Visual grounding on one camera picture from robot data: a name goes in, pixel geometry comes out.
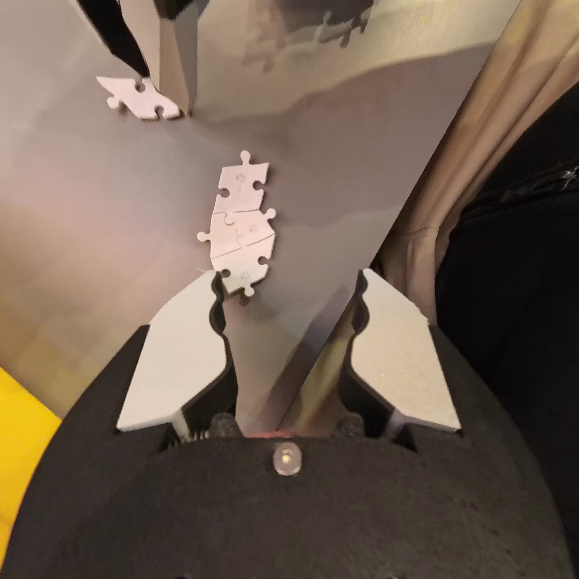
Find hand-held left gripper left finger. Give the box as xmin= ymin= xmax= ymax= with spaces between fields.
xmin=116 ymin=270 xmax=239 ymax=441

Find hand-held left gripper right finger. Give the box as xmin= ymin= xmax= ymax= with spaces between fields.
xmin=338 ymin=268 xmax=462 ymax=439

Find black garment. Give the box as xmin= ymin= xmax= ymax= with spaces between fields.
xmin=432 ymin=84 xmax=579 ymax=566

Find yellow object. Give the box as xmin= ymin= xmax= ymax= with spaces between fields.
xmin=0 ymin=366 xmax=62 ymax=548

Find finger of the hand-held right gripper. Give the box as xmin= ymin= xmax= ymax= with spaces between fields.
xmin=156 ymin=0 xmax=201 ymax=116
xmin=74 ymin=0 xmax=151 ymax=80

